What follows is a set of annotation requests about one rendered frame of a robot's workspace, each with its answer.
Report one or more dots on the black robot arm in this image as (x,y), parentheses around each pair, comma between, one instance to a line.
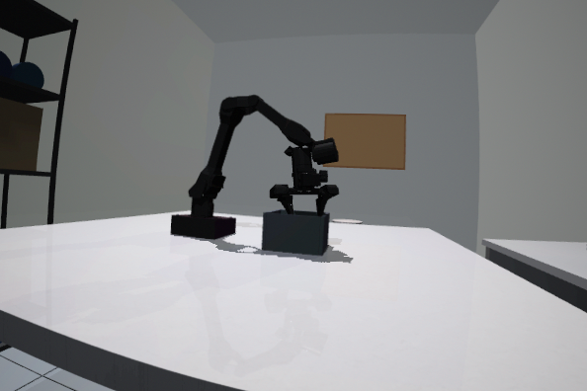
(232,111)

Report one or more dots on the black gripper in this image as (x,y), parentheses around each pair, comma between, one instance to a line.
(284,194)

